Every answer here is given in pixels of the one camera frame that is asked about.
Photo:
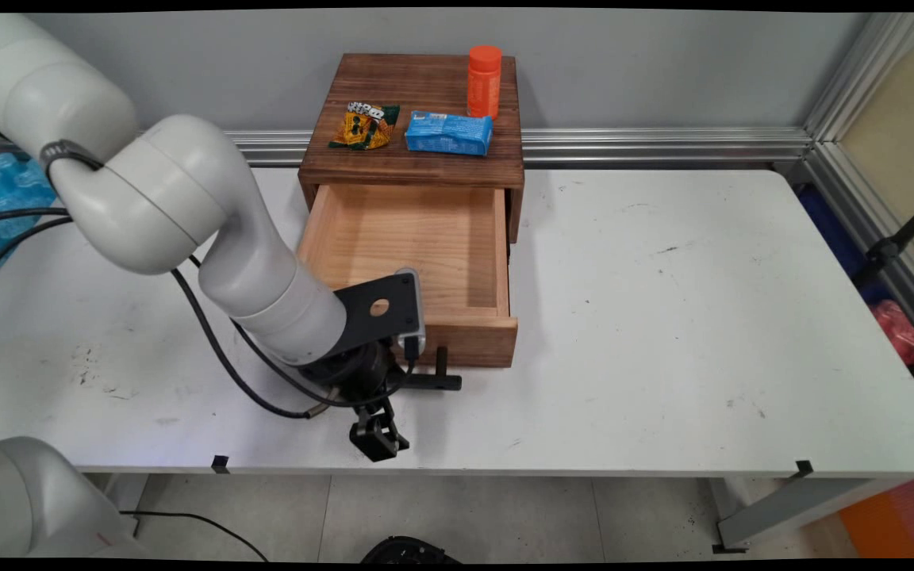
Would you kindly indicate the black table edge clip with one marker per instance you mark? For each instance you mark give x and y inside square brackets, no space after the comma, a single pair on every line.
[803,469]
[220,465]

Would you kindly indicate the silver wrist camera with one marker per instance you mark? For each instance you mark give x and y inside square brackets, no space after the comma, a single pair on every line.
[416,309]

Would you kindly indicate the black camera mounting bracket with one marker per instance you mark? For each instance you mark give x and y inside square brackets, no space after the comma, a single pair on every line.
[362,313]

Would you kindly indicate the yellow green snack bag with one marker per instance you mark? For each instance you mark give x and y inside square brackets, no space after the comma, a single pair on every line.
[363,128]

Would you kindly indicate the orange plastic bottle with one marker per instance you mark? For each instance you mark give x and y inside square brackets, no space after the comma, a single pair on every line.
[484,83]

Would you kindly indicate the orange box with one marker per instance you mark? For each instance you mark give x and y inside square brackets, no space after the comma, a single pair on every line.
[893,519]

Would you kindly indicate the black chair base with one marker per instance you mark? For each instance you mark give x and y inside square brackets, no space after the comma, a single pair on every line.
[409,551]

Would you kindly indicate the white table leg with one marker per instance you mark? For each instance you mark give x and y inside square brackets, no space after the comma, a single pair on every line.
[798,507]

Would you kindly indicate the aluminium frame rail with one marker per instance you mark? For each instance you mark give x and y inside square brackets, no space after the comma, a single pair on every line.
[663,147]
[877,230]

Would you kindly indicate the black tripod pole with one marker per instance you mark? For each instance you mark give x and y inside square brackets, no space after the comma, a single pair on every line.
[889,247]

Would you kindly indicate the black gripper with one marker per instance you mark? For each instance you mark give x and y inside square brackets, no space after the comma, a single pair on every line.
[354,377]

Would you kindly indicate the blue plastic sheet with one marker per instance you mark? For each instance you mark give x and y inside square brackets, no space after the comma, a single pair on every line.
[17,190]

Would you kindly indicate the blue bin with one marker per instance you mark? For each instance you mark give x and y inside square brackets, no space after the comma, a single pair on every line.
[838,238]

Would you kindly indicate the red plastic bag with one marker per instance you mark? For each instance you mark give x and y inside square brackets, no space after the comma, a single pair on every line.
[897,329]

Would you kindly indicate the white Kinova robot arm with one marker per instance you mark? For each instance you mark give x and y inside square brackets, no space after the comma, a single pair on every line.
[163,190]

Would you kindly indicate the blue snack packet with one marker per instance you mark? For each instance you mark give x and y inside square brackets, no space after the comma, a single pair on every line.
[449,135]

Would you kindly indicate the aluminium frame post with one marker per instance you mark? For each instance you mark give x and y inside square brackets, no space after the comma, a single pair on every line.
[862,71]

